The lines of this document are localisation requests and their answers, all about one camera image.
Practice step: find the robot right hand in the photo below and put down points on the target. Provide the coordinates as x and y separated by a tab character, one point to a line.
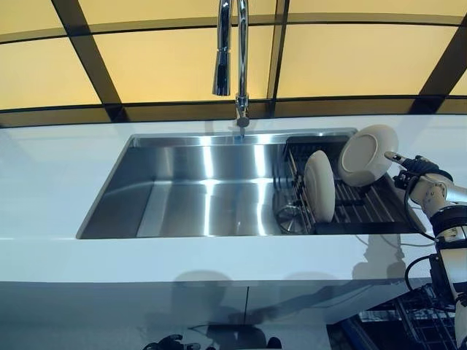
419	167

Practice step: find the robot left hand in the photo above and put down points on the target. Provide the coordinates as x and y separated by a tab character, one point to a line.
168	342

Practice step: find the cream round plate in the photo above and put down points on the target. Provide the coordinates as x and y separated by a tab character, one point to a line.
319	186
365	156

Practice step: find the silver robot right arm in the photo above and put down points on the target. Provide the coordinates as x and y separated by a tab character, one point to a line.
430	189

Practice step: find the white glossy base cabinet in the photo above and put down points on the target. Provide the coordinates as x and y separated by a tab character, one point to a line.
109	317

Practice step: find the black sink drying rack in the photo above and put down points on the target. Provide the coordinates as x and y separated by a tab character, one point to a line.
365	208

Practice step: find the dark robot right foot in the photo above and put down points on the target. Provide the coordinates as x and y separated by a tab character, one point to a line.
273	344

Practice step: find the round steel sink strainer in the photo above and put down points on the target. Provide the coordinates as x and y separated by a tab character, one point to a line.
290	220

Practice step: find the stainless steel sink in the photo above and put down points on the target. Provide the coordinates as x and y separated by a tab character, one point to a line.
182	189

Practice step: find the chrome gooseneck faucet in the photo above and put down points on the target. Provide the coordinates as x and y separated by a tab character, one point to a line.
222	73

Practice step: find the dark framed yellow window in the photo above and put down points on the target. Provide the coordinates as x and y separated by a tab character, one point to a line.
164	65

